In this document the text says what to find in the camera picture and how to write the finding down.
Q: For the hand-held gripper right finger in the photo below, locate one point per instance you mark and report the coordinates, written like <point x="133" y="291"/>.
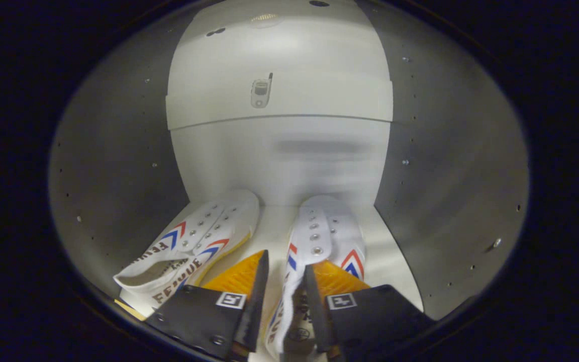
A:
<point x="317" y="306"/>

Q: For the white striped shoe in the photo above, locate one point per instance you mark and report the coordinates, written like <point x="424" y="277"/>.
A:
<point x="319" y="226"/>
<point x="204" y="226"/>

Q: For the grey shoe cabinet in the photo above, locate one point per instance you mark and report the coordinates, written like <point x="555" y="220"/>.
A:
<point x="279" y="161"/>

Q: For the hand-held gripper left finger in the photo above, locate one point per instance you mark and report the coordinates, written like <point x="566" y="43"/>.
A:
<point x="254" y="306"/>

